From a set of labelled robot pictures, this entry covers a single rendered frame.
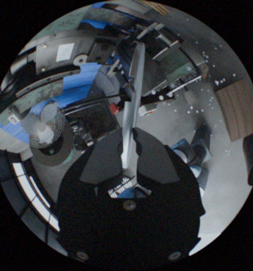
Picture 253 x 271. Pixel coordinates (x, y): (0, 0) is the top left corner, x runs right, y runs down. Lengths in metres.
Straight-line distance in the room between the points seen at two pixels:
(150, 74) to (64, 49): 0.33
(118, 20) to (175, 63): 0.41
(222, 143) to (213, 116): 0.33
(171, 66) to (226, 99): 0.47
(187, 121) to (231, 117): 0.62
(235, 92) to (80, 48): 0.88
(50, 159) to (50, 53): 1.38
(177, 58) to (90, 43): 0.37
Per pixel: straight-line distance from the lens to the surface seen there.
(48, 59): 0.36
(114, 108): 0.62
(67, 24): 0.27
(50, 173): 7.05
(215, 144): 1.25
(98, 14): 0.60
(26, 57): 0.40
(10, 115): 0.42
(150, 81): 0.40
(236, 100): 0.81
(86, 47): 0.37
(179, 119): 1.21
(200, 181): 1.28
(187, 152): 0.55
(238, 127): 0.85
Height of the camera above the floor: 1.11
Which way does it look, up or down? 36 degrees down
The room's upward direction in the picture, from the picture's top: 118 degrees counter-clockwise
